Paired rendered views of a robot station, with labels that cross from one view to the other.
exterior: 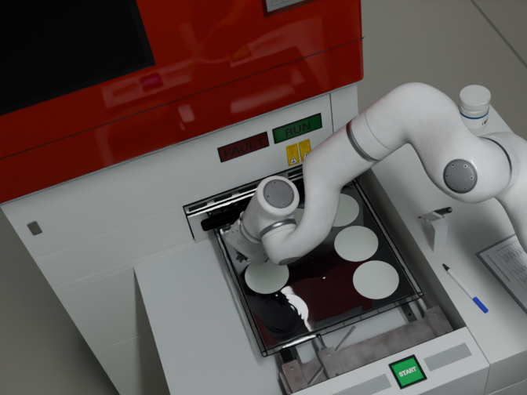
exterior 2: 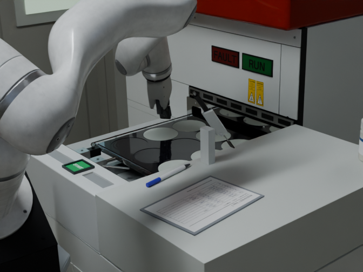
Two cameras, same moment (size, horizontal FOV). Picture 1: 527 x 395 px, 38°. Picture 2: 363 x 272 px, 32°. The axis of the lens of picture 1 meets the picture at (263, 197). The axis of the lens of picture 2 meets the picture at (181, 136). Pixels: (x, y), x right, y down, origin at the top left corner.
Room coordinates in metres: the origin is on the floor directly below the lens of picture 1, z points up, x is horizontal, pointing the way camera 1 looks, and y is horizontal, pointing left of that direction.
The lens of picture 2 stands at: (0.24, -1.48, 1.55)
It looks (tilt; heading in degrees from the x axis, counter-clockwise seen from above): 21 degrees down; 62
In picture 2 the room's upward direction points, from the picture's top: 2 degrees counter-clockwise
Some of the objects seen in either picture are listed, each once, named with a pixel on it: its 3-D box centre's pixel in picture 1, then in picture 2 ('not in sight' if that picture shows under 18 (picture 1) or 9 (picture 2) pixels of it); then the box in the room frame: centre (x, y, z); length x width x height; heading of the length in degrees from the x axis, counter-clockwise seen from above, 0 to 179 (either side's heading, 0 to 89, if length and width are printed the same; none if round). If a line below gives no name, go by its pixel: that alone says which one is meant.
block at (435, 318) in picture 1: (440, 326); not in sight; (0.77, -0.31, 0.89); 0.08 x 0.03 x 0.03; 10
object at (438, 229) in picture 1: (434, 222); (213, 133); (0.93, -0.34, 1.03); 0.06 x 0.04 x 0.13; 10
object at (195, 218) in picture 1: (275, 197); (235, 127); (1.20, -0.03, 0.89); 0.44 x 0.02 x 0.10; 100
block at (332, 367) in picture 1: (332, 367); (89, 166); (0.72, -0.07, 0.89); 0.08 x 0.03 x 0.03; 10
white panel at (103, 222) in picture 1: (195, 185); (200, 73); (1.18, 0.15, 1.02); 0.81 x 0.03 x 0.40; 100
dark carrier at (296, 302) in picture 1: (312, 259); (183, 145); (1.00, -0.08, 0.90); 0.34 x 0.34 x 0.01; 10
